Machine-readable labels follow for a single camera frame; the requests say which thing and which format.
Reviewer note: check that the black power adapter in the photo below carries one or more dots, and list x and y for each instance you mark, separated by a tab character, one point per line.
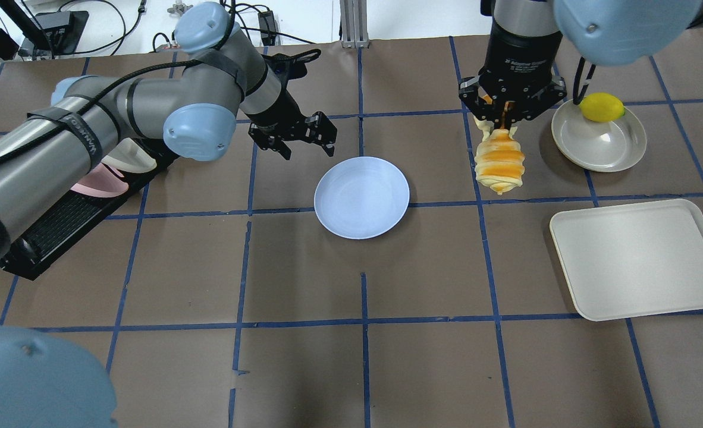
268	28

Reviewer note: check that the striped bread roll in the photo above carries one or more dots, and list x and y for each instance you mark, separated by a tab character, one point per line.
498	159

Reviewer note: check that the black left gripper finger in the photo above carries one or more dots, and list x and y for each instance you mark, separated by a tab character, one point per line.
320	130
265	141

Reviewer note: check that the aluminium frame post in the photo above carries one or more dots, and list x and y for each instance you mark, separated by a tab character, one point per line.
354	24

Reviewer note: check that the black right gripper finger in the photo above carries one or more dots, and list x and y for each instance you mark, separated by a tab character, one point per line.
504	115

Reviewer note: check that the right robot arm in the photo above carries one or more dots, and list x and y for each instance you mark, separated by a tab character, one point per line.
605	33

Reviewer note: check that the white rectangular tray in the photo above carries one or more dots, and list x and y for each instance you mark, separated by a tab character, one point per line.
631	260

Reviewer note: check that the white plate with lemon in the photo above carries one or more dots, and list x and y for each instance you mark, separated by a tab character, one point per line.
598	146

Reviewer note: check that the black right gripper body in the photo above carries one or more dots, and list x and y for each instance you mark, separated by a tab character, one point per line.
521	56

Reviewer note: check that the black dish rack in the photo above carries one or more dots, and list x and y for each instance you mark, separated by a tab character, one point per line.
73	217

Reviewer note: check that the pink plate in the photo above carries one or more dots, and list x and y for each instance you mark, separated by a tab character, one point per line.
103	182

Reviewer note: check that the cream plate in rack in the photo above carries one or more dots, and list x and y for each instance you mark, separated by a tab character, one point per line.
129	156

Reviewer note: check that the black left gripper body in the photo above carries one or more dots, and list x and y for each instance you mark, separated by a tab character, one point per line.
278	115

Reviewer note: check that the yellow lemon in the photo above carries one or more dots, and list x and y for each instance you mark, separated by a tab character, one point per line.
602	107

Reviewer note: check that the blue plate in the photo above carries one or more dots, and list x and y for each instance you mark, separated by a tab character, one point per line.
361	198

